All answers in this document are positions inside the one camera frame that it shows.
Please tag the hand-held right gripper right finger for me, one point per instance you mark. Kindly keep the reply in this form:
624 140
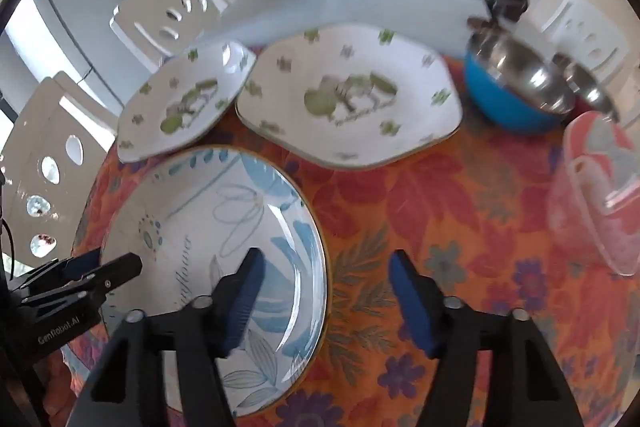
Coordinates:
412 307

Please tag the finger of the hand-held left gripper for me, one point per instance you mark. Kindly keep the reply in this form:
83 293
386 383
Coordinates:
117 271
80 263

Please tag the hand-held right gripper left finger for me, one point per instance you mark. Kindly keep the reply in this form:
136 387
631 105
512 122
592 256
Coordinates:
245 302

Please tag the round blue floral plate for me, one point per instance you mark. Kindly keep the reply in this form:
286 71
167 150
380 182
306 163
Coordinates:
200 217

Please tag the small octagonal green-print plate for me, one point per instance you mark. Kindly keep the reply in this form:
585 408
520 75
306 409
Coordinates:
175 107

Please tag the large octagonal green-print plate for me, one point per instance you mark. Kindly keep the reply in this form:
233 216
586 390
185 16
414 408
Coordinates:
350 117

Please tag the pink plastic bowl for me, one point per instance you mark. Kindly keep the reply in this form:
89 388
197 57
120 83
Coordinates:
590 187

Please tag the blue steel-lined bowl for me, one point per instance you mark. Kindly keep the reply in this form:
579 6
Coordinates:
500 107

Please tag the small steel bowl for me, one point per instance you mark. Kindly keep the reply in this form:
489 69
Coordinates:
587 89

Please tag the orange floral tablecloth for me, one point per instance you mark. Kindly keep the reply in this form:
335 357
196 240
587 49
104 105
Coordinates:
425 217

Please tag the white chair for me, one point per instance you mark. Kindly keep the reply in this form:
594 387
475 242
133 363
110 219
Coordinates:
565 19
150 27
30 142

